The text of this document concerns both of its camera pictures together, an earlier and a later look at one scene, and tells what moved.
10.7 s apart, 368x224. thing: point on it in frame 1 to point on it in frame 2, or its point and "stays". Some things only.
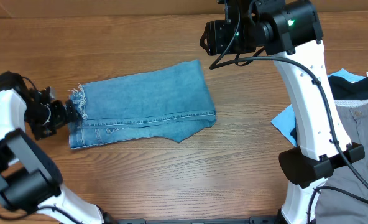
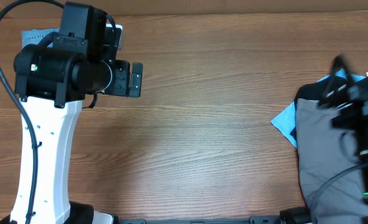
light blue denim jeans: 172,101 to 34,36
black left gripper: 60,118 to 121,88
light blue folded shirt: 285,121 stays
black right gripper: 209,37 to 344,111
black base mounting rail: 253,220 stays
